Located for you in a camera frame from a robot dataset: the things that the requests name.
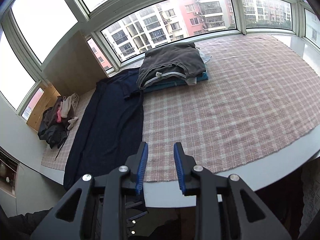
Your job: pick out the dark grey folded shirt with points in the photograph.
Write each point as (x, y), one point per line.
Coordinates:
(172, 57)

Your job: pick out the pile of unfolded clothes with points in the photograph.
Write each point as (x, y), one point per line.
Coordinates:
(50, 116)

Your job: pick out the pink garment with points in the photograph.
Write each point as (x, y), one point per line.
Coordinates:
(59, 116)

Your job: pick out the pink plaid blanket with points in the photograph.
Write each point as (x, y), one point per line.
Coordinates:
(225, 110)

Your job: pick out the light wood panel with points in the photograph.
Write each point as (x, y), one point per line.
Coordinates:
(75, 65)

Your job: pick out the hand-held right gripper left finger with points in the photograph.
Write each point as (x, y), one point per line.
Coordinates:
(142, 167)

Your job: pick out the pine wood board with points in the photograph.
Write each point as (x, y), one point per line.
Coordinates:
(47, 97)

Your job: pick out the apartment buildings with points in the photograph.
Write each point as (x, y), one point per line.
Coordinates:
(155, 27)

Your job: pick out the dark blue shirt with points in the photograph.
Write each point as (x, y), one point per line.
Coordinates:
(107, 120)

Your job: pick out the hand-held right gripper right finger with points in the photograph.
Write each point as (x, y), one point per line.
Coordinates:
(178, 167)

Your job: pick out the white window frame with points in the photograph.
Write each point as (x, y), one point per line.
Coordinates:
(237, 12)

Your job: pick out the green trees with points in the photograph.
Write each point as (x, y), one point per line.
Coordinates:
(262, 25)

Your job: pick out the grey patterned cloth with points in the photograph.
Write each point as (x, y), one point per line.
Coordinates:
(310, 197)

